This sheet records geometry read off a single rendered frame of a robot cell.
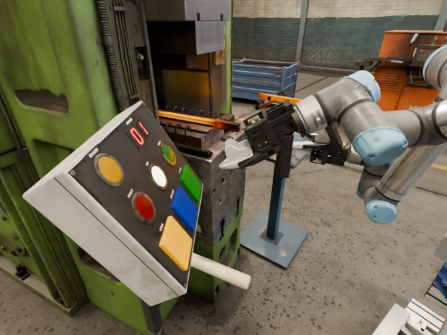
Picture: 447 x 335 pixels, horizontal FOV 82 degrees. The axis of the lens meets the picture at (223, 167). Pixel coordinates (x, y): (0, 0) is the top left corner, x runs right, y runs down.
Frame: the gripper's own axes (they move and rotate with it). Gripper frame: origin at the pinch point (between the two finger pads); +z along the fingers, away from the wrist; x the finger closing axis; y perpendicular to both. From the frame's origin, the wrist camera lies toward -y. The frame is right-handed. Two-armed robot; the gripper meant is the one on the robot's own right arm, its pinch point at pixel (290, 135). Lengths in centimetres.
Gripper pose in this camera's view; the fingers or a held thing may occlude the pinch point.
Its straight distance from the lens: 97.7
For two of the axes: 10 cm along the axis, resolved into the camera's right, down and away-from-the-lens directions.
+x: 4.4, -4.4, 7.8
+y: 0.0, 8.7, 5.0
